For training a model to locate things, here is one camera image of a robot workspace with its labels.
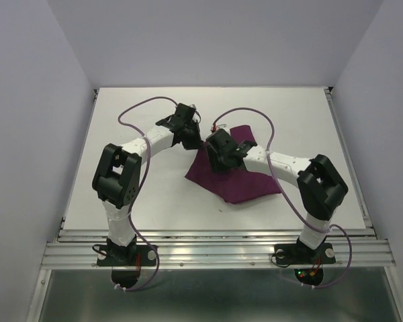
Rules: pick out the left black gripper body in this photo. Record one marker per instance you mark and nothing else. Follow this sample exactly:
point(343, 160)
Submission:
point(192, 139)

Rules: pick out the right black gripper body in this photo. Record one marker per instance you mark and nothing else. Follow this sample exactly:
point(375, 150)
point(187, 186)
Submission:
point(217, 159)

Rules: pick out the purple surgical cloth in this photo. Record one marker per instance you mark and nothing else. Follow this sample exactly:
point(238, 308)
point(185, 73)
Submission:
point(233, 186)

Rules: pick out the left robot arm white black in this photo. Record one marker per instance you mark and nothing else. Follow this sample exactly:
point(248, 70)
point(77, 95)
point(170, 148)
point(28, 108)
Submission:
point(121, 172)

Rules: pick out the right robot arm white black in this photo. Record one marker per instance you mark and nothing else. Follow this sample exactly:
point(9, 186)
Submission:
point(322, 189)

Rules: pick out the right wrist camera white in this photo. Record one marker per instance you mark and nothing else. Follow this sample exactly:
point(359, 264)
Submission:
point(220, 126)

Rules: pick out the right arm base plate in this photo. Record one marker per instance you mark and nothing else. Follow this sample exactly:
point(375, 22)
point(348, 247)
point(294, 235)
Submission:
point(299, 254)

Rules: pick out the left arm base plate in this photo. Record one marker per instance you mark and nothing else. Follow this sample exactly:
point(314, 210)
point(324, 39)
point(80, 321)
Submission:
point(132, 256)

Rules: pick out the aluminium front rail frame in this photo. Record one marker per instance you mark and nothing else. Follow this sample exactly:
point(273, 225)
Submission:
point(214, 249)

